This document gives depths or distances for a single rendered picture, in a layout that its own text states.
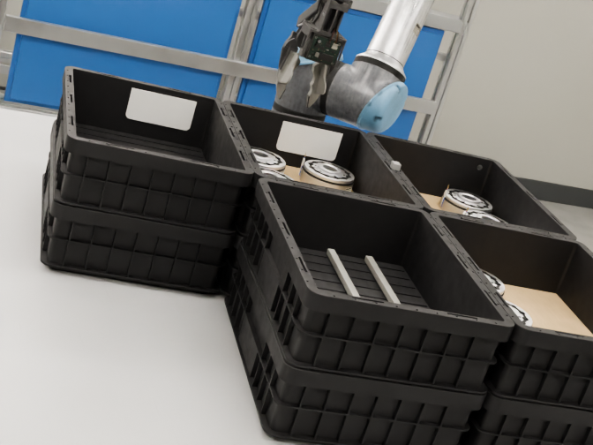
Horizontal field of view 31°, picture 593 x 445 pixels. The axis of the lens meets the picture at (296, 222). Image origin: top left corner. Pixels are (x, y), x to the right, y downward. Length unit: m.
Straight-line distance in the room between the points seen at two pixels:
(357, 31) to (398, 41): 1.69
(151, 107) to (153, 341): 0.58
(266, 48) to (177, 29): 0.33
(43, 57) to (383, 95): 1.74
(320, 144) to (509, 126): 3.36
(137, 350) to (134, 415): 0.17
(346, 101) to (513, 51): 3.13
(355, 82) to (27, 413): 1.10
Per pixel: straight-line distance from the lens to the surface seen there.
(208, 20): 3.75
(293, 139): 2.10
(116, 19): 3.68
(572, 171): 5.74
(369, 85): 2.20
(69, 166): 1.68
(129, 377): 1.51
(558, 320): 1.83
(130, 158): 1.66
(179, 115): 2.05
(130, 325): 1.64
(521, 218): 2.10
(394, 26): 2.25
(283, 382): 1.43
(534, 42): 5.34
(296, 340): 1.40
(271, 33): 3.82
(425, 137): 4.18
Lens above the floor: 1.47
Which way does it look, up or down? 20 degrees down
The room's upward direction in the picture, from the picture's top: 17 degrees clockwise
